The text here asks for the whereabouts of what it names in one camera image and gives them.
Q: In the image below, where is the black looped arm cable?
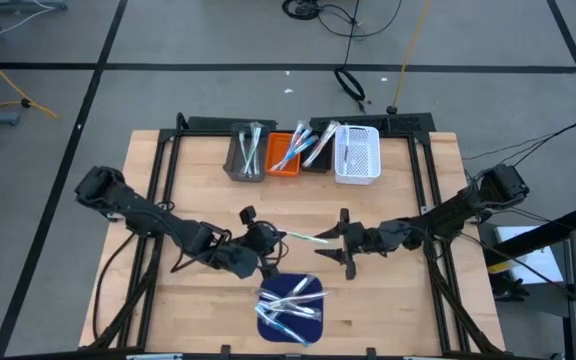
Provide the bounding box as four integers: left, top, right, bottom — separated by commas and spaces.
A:
170, 227, 234, 274

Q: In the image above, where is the black frame cable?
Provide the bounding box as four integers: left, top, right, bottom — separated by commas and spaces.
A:
91, 232, 137, 342

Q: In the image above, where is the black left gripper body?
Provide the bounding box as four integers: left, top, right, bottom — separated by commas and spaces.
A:
246, 222, 282, 280

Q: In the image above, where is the black cable bundle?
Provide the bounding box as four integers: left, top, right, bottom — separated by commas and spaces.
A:
281, 0, 405, 39

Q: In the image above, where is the black desk beam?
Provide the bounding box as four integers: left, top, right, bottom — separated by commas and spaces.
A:
482, 204, 576, 267

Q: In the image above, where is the orange plastic basket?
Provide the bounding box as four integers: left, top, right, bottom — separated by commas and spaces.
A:
266, 132, 304, 178

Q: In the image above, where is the dark blue mat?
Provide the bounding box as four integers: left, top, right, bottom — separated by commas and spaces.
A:
256, 272, 325, 344

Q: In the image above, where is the thin black power cable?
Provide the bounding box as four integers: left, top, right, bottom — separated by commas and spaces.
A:
462, 122, 576, 184

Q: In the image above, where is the green toothbrush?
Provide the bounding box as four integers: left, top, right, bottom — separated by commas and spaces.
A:
248, 122, 265, 177
238, 129, 258, 177
277, 229, 330, 245

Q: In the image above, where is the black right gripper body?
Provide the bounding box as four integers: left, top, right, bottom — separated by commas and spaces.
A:
338, 208, 384, 280

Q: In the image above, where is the black floor clamp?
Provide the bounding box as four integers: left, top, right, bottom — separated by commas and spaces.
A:
491, 276, 532, 304

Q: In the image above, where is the grey plastic bin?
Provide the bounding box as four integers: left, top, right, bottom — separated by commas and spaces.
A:
222, 122, 272, 184

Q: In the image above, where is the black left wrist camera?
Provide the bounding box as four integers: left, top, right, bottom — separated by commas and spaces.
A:
239, 204, 259, 225

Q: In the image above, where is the black table frame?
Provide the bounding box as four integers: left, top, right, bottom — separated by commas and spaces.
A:
87, 112, 507, 357

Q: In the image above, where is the white paper sheet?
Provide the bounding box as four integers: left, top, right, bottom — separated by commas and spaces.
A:
492, 225, 565, 286

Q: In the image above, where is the white perforated basket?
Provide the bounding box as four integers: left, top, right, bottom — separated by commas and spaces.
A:
334, 124, 383, 187

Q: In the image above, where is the white floor cable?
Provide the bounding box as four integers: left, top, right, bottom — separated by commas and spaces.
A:
0, 0, 58, 66

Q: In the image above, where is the black coiled cable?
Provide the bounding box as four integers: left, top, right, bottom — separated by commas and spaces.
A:
334, 0, 368, 112

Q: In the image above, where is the black plastic basket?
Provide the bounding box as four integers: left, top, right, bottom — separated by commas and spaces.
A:
299, 128, 335, 174

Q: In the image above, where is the yellow hanging cable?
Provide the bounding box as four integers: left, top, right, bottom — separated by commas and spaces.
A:
390, 0, 433, 115

